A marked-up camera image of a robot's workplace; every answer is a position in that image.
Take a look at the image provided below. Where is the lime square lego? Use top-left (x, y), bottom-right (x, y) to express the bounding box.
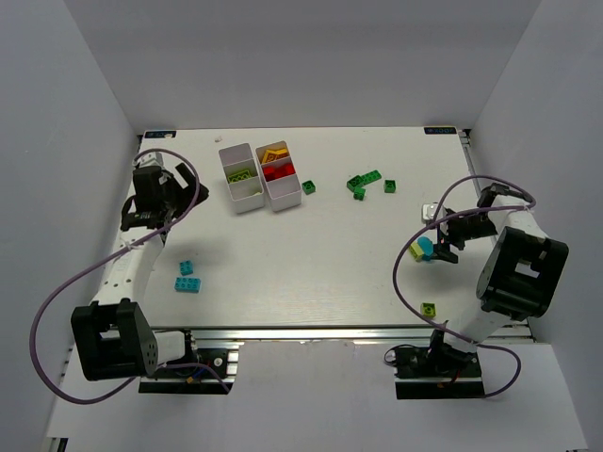
top-left (408, 241), bottom-right (424, 262)
top-left (420, 303), bottom-right (436, 318)

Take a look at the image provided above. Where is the lime long lego brick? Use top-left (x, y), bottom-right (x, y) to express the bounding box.
top-left (227, 169), bottom-right (253, 184)

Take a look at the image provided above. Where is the red curved lego brick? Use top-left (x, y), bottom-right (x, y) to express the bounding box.
top-left (263, 167), bottom-right (278, 182)

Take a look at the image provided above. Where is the orange yellow lego brick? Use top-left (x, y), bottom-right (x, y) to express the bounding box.
top-left (261, 147), bottom-right (289, 165)

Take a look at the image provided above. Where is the red lego piece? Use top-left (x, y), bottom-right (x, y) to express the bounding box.
top-left (275, 163), bottom-right (296, 179)

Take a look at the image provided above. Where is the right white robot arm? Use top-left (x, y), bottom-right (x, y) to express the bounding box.
top-left (432, 184), bottom-right (569, 353)

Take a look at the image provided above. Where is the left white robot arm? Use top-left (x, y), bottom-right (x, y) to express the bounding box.
top-left (71, 164), bottom-right (208, 381)

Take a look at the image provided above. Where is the cyan rounded lego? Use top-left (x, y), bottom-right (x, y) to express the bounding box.
top-left (416, 236), bottom-right (434, 261)

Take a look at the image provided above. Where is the left blue table label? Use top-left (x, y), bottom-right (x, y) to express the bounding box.
top-left (143, 130), bottom-right (176, 139)

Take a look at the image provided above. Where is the blue table label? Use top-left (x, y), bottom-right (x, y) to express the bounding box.
top-left (423, 126), bottom-right (457, 135)
top-left (143, 130), bottom-right (176, 139)

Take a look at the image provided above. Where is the small cyan lego brick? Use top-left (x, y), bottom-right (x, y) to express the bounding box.
top-left (179, 260), bottom-right (194, 277)

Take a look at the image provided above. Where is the dark green square lego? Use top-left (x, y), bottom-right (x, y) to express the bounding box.
top-left (383, 180), bottom-right (397, 193)

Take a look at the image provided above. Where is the left white divided container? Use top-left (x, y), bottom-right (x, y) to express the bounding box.
top-left (219, 143), bottom-right (265, 214)

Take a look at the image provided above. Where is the white divided container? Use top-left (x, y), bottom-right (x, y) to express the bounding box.
top-left (219, 143), bottom-right (265, 214)
top-left (255, 141), bottom-right (302, 212)

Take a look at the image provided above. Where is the long cyan lego brick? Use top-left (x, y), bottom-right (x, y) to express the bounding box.
top-left (174, 277), bottom-right (202, 293)

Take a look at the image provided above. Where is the small dark green lego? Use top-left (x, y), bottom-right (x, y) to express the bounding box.
top-left (353, 187), bottom-right (366, 201)
top-left (301, 180), bottom-right (316, 195)

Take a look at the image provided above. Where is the long dark green lego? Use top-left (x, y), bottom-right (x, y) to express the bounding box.
top-left (346, 169), bottom-right (382, 191)

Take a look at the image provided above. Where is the right blue table label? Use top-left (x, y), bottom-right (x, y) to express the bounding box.
top-left (423, 126), bottom-right (457, 135)

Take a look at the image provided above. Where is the right white divided container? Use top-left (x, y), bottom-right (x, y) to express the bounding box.
top-left (255, 141), bottom-right (302, 212)

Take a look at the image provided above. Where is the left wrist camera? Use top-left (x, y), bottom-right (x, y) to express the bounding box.
top-left (133, 152), bottom-right (164, 170)

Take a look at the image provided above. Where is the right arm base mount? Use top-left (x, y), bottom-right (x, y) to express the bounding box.
top-left (383, 331), bottom-right (485, 400)

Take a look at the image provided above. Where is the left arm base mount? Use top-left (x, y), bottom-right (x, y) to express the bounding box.
top-left (139, 330), bottom-right (239, 396)

